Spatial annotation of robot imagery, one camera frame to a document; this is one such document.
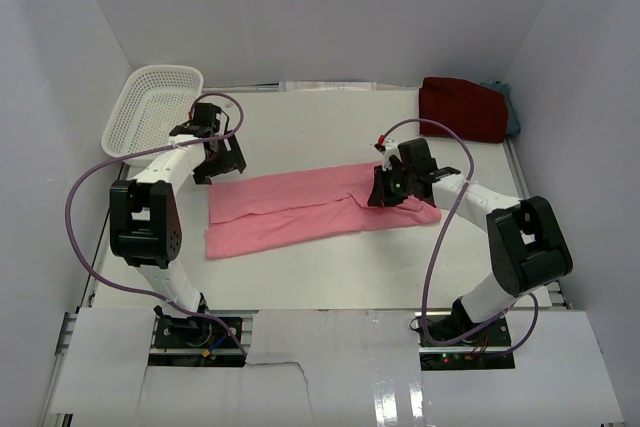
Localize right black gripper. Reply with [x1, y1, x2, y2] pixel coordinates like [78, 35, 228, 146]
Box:
[368, 163, 415, 209]

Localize pink t shirt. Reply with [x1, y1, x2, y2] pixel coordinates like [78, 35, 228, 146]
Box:
[205, 162, 441, 260]

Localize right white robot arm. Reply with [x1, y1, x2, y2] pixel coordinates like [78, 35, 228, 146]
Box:
[368, 137, 573, 346]

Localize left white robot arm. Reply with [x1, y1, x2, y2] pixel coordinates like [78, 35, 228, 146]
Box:
[109, 102, 246, 346]

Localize white plastic mesh basket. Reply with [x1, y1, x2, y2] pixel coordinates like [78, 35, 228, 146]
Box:
[101, 65, 204, 158]

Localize papers at back edge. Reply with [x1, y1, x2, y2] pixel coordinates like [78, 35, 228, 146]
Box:
[279, 81, 377, 92]

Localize folded dark red t shirt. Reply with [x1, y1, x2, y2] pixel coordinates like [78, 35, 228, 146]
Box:
[418, 77, 509, 144]

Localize folded teal t shirt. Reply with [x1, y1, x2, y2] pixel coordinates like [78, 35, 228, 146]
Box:
[481, 81, 521, 136]

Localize white paper sheet front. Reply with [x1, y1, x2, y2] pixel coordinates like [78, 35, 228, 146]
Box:
[49, 308, 623, 426]

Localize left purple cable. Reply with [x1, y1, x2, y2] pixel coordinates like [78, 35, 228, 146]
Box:
[64, 91, 249, 356]

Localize purple cable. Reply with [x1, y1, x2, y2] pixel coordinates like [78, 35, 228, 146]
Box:
[377, 118, 540, 359]
[64, 91, 249, 356]

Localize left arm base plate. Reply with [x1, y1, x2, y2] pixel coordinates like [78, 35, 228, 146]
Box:
[148, 317, 245, 368]

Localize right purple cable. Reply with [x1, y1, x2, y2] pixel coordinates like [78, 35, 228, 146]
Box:
[377, 118, 540, 359]

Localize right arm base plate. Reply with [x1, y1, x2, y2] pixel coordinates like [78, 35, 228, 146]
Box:
[409, 313, 516, 372]

